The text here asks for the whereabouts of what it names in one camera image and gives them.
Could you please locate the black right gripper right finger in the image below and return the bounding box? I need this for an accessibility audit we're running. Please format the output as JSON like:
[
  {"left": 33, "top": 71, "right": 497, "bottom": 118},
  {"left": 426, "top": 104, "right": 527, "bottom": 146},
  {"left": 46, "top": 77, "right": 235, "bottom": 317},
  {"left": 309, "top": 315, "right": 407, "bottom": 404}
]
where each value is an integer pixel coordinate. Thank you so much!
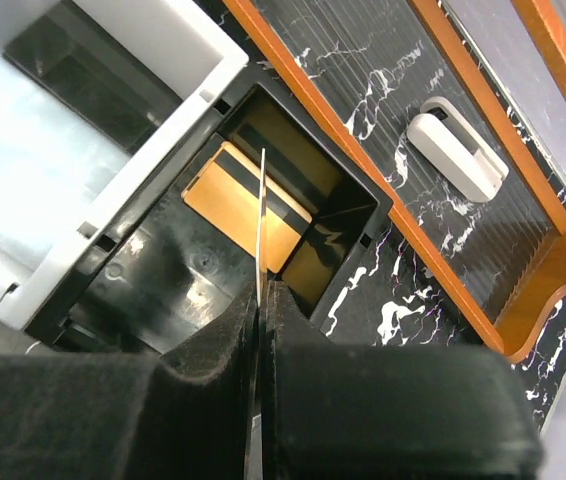
[{"left": 262, "top": 282, "right": 544, "bottom": 479}]

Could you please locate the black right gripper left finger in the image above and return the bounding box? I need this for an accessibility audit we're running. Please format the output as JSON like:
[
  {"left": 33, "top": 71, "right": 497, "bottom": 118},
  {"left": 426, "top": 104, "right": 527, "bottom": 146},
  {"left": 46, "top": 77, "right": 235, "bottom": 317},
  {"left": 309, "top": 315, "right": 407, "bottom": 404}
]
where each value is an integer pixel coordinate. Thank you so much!
[{"left": 0, "top": 285, "right": 257, "bottom": 479}]

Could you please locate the gold credit card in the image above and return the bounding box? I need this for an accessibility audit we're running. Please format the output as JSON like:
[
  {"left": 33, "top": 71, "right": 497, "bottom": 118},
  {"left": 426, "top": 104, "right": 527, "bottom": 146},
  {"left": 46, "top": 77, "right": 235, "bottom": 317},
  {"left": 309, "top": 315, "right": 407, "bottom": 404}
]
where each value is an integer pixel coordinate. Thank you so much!
[{"left": 225, "top": 104, "right": 343, "bottom": 214}]

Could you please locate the gold card with stripe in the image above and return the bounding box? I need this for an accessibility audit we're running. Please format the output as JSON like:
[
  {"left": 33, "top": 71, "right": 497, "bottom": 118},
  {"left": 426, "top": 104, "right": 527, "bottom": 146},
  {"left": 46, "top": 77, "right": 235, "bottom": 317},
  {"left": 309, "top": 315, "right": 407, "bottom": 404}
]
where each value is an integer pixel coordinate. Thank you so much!
[{"left": 255, "top": 148, "right": 268, "bottom": 308}]

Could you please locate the black white organizer tray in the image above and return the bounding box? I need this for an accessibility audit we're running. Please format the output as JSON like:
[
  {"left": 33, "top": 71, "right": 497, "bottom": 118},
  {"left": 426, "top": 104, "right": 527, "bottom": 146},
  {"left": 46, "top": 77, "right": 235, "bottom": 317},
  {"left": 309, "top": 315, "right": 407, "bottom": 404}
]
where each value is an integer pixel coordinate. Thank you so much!
[{"left": 0, "top": 1, "right": 391, "bottom": 353}]

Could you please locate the gold card in tray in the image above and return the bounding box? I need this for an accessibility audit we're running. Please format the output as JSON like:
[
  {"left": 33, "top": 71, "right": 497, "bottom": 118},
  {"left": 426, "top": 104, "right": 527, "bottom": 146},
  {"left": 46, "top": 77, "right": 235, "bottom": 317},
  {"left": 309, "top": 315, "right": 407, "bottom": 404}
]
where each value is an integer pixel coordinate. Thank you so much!
[{"left": 181, "top": 141, "right": 312, "bottom": 273}]

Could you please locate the orange wooden shelf rack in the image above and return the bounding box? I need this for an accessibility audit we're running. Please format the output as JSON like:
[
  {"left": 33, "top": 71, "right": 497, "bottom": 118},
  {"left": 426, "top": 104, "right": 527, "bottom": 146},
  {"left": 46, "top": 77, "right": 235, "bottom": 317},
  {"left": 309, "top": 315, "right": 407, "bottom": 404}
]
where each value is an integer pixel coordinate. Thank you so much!
[{"left": 222, "top": 1, "right": 566, "bottom": 363}]

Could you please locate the white hole punch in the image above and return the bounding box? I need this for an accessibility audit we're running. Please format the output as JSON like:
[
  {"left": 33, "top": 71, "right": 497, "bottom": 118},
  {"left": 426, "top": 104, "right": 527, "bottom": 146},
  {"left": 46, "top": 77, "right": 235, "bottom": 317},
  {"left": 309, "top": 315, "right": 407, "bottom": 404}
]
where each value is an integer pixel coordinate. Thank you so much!
[{"left": 406, "top": 96, "right": 509, "bottom": 203}]

